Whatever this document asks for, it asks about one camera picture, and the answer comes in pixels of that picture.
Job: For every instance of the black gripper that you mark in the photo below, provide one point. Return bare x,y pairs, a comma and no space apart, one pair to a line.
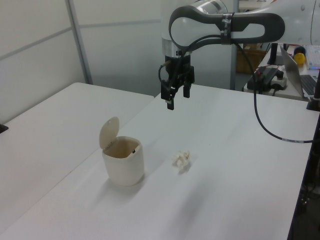
183,72

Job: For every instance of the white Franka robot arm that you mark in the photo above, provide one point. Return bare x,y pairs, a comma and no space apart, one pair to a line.
295,22

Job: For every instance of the crumpled white paper trash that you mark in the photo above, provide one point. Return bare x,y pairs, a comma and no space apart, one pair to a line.
181,160

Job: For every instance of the small white lidded bin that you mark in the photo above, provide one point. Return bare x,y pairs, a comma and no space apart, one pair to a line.
125,167

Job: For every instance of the brown cardboard box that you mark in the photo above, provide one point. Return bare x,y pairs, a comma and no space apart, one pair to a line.
246,61

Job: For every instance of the black electronics box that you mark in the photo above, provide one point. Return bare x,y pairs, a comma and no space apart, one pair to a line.
267,75

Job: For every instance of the white emergency stop button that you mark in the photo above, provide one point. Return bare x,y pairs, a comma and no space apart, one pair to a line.
281,81

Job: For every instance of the pale side desk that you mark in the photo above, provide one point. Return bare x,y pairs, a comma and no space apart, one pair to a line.
287,93

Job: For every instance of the silver laptop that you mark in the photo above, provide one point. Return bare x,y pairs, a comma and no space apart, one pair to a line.
291,72

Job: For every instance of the yellow ball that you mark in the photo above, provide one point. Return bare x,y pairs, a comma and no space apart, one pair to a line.
300,59

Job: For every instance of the blue round object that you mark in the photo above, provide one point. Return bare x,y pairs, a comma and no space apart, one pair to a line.
300,49

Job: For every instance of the grey partition post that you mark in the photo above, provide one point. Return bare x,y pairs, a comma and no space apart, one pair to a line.
80,40

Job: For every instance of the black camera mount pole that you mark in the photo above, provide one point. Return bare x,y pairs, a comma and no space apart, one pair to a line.
315,97

